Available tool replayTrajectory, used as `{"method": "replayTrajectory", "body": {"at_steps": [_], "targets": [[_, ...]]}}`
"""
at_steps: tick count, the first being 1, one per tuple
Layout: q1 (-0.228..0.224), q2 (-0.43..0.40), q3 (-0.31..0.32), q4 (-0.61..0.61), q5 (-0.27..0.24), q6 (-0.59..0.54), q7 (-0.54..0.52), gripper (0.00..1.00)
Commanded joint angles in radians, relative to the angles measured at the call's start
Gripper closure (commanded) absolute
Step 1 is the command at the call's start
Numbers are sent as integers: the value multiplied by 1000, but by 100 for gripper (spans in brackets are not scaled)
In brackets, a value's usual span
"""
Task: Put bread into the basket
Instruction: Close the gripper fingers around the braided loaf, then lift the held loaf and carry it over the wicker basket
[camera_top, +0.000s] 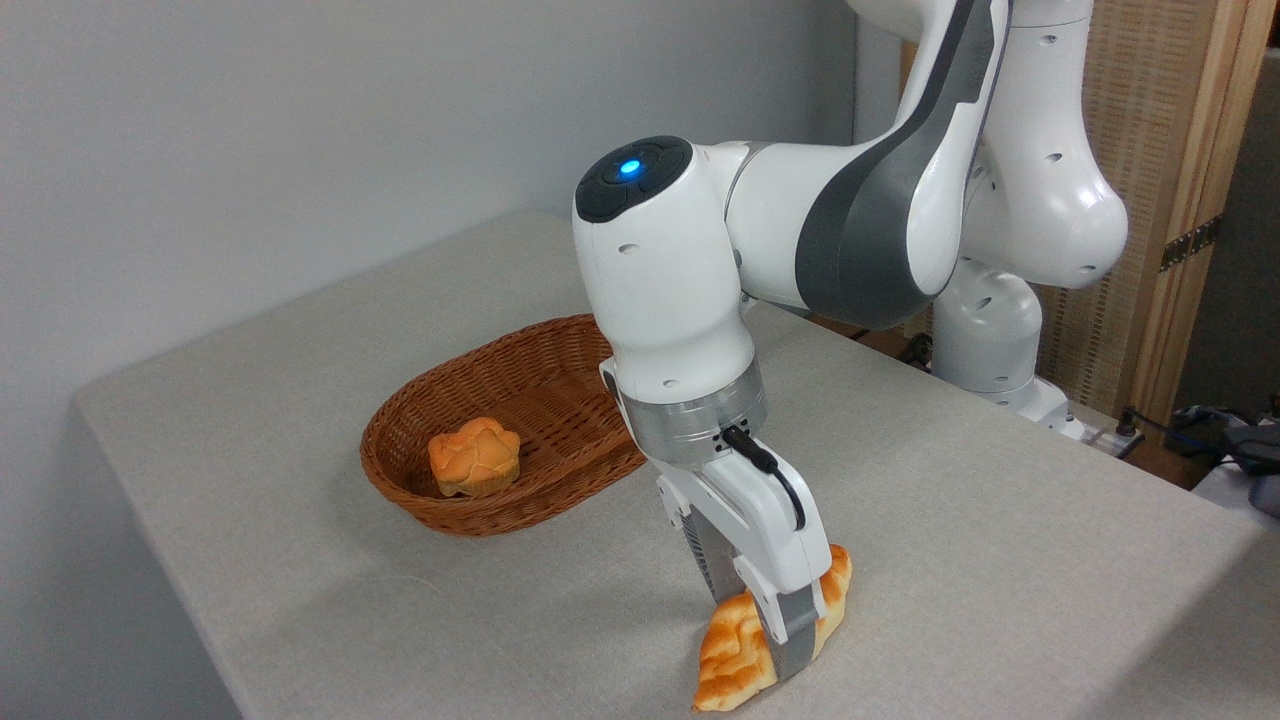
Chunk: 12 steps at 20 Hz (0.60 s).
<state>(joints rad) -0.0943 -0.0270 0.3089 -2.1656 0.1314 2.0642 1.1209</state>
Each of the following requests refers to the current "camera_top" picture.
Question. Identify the brown wooden robot platform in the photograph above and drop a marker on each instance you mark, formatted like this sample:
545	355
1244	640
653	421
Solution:
1165	465

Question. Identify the brown wicker oval basket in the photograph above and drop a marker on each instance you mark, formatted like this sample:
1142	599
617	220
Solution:
560	400

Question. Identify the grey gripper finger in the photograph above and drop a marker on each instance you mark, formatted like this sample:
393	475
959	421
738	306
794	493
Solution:
715	555
795	630

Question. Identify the black metal screen hinge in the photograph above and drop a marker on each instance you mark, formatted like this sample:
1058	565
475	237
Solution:
1190	243

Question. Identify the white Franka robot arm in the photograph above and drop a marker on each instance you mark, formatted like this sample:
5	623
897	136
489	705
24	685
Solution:
660	280

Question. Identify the small round golden bread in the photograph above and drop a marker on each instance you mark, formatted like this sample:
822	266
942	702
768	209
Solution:
474	457

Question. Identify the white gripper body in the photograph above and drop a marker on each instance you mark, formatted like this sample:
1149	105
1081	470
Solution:
770	530

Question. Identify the grey tablecloth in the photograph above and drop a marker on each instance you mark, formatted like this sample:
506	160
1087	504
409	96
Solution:
300	500

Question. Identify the long braided golden bread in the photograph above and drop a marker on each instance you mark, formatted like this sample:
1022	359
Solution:
730	650

